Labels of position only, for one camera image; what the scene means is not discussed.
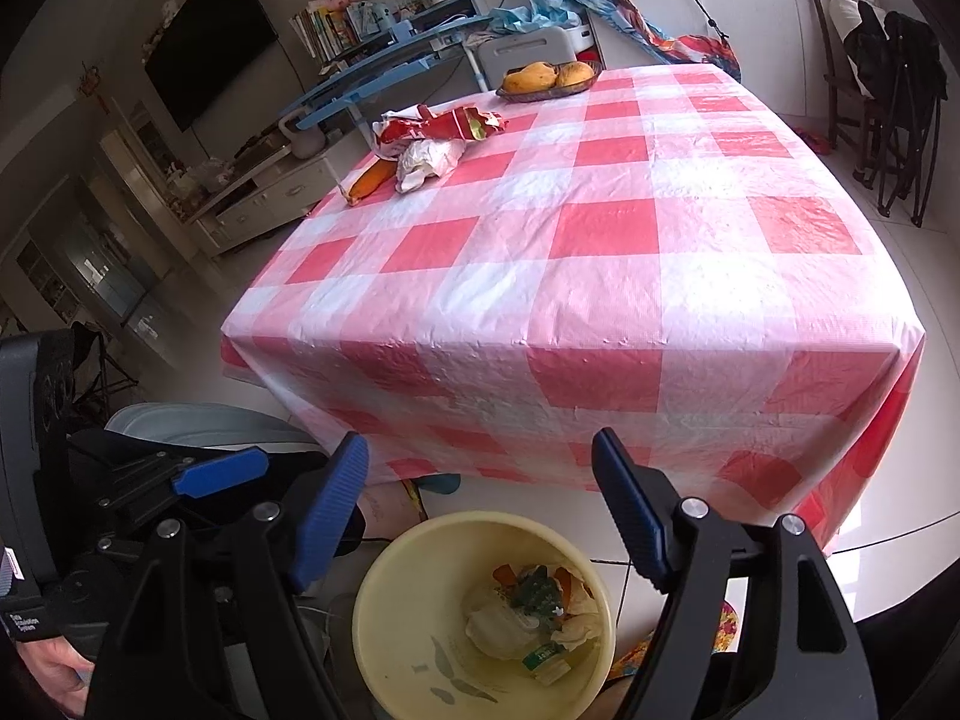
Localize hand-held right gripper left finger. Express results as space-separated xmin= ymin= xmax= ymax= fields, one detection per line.
xmin=84 ymin=431 xmax=370 ymax=720

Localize clear plastic bottle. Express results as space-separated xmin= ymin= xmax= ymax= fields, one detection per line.
xmin=465 ymin=596 xmax=575 ymax=687

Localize red white checked tablecloth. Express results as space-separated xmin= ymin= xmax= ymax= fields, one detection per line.
xmin=220 ymin=64 xmax=925 ymax=556

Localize plastic bags of goods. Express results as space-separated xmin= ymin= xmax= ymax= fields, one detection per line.
xmin=169 ymin=157 xmax=233 ymax=203

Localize pink kettlebell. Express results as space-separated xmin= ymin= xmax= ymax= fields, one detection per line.
xmin=277 ymin=111 xmax=325 ymax=158

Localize colourful printed bag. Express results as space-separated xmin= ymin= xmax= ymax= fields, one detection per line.
xmin=562 ymin=0 xmax=743 ymax=83

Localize dark woven fruit basket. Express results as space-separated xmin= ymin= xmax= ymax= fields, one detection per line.
xmin=495 ymin=60 xmax=601 ymax=102

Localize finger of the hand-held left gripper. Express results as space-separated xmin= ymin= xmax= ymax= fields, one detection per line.
xmin=69 ymin=429 xmax=269 ymax=533

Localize blue plastic bag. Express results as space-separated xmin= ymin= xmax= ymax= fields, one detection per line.
xmin=491 ymin=0 xmax=582 ymax=35

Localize black flat television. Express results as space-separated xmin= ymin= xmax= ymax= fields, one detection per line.
xmin=142 ymin=0 xmax=280 ymax=132

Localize blue study desk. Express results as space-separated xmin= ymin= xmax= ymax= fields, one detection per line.
xmin=285 ymin=4 xmax=496 ymax=151

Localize glass interior door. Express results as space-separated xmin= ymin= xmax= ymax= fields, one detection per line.
xmin=52 ymin=229 xmax=162 ymax=323

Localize orange peel scrap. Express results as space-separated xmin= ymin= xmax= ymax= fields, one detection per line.
xmin=559 ymin=570 xmax=597 ymax=608

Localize yellow plastic bin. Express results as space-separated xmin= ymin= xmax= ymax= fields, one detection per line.
xmin=351 ymin=510 xmax=617 ymax=720

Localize person's left hand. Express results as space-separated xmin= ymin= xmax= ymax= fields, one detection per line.
xmin=13 ymin=637 xmax=97 ymax=719

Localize white cabinet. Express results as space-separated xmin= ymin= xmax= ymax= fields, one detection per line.
xmin=559 ymin=0 xmax=818 ymax=136

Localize orange wrapper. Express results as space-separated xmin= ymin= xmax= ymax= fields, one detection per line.
xmin=343 ymin=160 xmax=398 ymax=205

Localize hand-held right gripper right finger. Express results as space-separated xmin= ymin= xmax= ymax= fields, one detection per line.
xmin=591 ymin=427 xmax=878 ymax=720

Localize small black folding chair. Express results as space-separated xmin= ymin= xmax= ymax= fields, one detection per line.
xmin=71 ymin=322 xmax=136 ymax=398

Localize colourful crochet mat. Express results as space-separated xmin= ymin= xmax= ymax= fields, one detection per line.
xmin=607 ymin=600 xmax=740 ymax=683

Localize white sack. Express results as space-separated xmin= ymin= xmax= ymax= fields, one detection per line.
xmin=829 ymin=0 xmax=882 ymax=38

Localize white television stand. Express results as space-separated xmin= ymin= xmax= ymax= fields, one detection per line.
xmin=187 ymin=139 xmax=353 ymax=256

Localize green wrapper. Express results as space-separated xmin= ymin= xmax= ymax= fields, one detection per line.
xmin=510 ymin=568 xmax=563 ymax=614

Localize dark wooden chair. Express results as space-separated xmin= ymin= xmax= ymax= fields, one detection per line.
xmin=796 ymin=0 xmax=886 ymax=173

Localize large white tissue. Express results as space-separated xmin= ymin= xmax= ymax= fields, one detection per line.
xmin=551 ymin=600 xmax=602 ymax=652

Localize red snack packet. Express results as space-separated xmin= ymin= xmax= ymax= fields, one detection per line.
xmin=373 ymin=103 xmax=507 ymax=158

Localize row of books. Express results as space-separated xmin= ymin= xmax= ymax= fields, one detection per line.
xmin=289 ymin=4 xmax=361 ymax=61

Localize pale grey rounded object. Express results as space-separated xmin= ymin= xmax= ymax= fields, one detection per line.
xmin=105 ymin=401 xmax=320 ymax=455

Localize white plastic chair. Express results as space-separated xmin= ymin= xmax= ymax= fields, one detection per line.
xmin=476 ymin=26 xmax=590 ymax=80

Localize crumpled white plastic bag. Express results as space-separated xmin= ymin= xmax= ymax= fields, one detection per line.
xmin=394 ymin=136 xmax=467 ymax=194

